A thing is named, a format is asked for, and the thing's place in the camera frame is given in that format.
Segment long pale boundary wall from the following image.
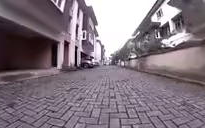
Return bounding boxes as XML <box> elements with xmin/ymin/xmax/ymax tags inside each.
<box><xmin>119</xmin><ymin>40</ymin><xmax>205</xmax><ymax>84</ymax></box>

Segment raised concrete pavement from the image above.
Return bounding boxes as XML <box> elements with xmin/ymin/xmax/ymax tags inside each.
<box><xmin>0</xmin><ymin>67</ymin><xmax>78</xmax><ymax>92</ymax></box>

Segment grey brick paved road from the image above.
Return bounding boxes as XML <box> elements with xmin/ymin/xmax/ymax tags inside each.
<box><xmin>0</xmin><ymin>65</ymin><xmax>205</xmax><ymax>128</ymax></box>

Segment concrete kerb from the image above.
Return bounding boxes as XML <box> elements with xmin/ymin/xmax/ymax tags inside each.
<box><xmin>124</xmin><ymin>66</ymin><xmax>205</xmax><ymax>89</ymax></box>

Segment houses behind boundary wall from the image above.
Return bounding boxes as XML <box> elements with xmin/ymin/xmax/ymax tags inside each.
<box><xmin>129</xmin><ymin>0</ymin><xmax>205</xmax><ymax>58</ymax></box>

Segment white multi-storey building row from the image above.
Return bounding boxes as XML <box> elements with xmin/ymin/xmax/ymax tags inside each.
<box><xmin>0</xmin><ymin>0</ymin><xmax>106</xmax><ymax>73</ymax></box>

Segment trees along wall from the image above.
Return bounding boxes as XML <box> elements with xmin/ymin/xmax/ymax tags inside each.
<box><xmin>109</xmin><ymin>39</ymin><xmax>142</xmax><ymax>66</ymax></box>

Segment grey parked car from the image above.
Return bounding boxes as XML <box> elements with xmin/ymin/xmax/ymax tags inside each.
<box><xmin>80</xmin><ymin>56</ymin><xmax>96</xmax><ymax>69</ymax></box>

